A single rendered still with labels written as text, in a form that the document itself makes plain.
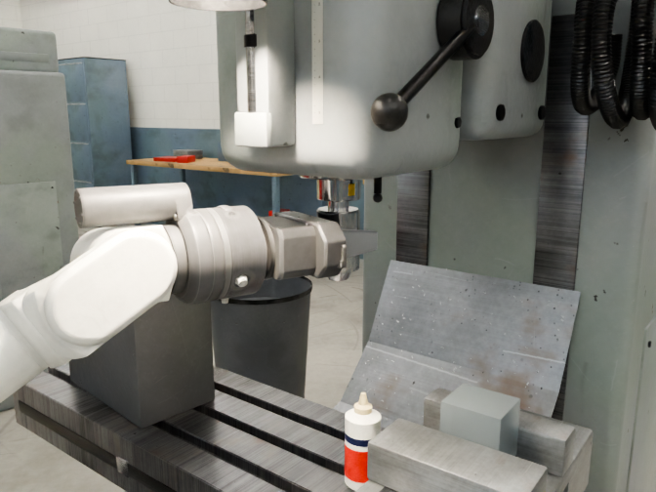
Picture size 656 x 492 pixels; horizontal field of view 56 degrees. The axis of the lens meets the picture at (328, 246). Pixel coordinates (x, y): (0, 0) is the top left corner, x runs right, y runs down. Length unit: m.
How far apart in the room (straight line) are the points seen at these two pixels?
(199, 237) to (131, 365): 0.34
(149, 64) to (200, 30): 0.99
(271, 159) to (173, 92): 7.04
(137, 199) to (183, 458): 0.37
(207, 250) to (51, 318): 0.14
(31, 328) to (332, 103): 0.30
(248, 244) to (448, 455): 0.26
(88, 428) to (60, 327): 0.45
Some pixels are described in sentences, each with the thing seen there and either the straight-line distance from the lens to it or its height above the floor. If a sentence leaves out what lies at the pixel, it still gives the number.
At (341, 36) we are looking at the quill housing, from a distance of 0.54.
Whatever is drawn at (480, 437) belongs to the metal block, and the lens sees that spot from 0.61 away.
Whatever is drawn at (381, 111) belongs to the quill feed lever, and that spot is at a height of 1.37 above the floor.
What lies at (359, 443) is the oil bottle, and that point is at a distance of 0.70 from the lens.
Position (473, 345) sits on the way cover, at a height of 1.02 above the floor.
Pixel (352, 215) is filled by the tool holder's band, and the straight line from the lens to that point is 0.64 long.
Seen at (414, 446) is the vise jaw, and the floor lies 1.07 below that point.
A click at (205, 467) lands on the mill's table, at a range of 0.78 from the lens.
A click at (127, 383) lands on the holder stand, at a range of 0.88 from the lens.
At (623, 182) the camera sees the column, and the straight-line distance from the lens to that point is 0.91.
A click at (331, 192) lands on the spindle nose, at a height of 1.29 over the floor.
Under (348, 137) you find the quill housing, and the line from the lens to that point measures 0.53.
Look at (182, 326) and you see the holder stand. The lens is 0.86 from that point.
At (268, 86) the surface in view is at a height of 1.39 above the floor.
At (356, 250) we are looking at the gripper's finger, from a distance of 0.64.
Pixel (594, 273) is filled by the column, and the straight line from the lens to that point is 0.94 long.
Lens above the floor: 1.37
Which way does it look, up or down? 12 degrees down
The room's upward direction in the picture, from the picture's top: straight up
